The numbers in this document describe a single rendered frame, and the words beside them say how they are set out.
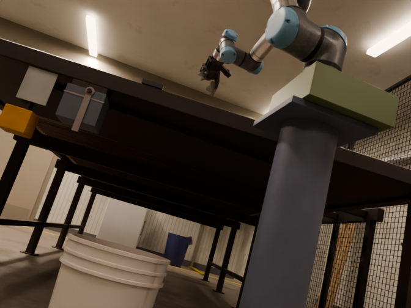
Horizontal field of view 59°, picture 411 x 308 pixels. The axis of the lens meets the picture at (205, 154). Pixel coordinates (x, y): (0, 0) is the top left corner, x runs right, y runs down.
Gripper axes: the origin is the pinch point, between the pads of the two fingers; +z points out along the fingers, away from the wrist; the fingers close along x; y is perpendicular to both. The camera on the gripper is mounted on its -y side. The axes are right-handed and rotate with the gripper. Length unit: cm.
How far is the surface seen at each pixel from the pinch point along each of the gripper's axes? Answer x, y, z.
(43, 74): 27, 88, -20
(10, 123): 41, 98, -10
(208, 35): -254, -165, 101
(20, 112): 38, 95, -13
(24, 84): 28, 93, -16
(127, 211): -175, -108, 397
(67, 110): 42, 82, -18
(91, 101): 41, 75, -22
